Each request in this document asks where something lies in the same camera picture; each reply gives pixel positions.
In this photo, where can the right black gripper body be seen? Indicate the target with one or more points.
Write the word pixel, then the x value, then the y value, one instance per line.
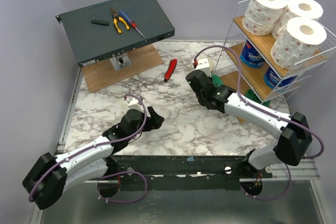
pixel 196 80

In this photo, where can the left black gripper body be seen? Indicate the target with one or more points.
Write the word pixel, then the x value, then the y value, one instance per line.
pixel 150 124

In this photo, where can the green roll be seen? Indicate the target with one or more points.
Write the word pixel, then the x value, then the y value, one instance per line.
pixel 216 80
pixel 250 94

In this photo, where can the blue Tempo tissue roll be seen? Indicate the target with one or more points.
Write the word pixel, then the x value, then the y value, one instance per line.
pixel 251 57

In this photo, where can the floral roll back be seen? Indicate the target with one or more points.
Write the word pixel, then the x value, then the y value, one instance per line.
pixel 301 38

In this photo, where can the floral roll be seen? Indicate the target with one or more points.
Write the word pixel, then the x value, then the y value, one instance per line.
pixel 297 8
pixel 261 15
pixel 301 38

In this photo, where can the floral roll front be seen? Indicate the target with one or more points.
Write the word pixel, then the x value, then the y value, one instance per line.
pixel 297 8

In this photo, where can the cream roll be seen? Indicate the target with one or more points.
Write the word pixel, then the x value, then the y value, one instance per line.
pixel 203 61

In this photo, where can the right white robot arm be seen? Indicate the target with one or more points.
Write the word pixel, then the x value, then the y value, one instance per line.
pixel 291 132

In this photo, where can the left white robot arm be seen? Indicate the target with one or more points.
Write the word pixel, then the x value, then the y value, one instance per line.
pixel 51 175

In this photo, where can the bottom wooden shelf board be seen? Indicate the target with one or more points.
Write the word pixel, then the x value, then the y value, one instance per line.
pixel 230 79

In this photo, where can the wooden shelf board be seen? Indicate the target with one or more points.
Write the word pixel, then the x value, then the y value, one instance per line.
pixel 255 79
pixel 264 43
pixel 230 79

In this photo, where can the middle wooden shelf board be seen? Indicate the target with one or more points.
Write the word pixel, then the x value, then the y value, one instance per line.
pixel 255 79

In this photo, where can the top wooden shelf board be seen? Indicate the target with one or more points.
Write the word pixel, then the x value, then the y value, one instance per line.
pixel 264 43

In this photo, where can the red utility knife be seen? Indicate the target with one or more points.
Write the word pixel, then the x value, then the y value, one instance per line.
pixel 170 70

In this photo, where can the wooden board under chassis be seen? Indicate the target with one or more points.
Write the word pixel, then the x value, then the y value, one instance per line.
pixel 110 71

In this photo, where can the blue red screwdriver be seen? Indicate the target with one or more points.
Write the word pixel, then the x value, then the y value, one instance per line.
pixel 130 21

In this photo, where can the dark grey rack chassis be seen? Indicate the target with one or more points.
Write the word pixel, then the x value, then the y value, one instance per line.
pixel 108 29

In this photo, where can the black bit holder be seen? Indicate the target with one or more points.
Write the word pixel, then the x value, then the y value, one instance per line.
pixel 100 22

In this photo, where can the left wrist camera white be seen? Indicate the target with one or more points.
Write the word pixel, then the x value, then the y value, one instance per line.
pixel 133 103

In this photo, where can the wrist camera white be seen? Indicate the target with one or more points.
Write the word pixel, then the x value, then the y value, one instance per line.
pixel 205 64
pixel 133 103

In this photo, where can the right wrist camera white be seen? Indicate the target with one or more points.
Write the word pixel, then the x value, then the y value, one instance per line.
pixel 205 64

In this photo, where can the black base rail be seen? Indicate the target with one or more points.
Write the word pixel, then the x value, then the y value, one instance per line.
pixel 135 173

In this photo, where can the white wire shelf rack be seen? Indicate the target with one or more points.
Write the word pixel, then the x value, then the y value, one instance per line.
pixel 233 46

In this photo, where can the yellow handled pliers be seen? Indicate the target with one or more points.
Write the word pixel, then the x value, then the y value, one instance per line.
pixel 117 18

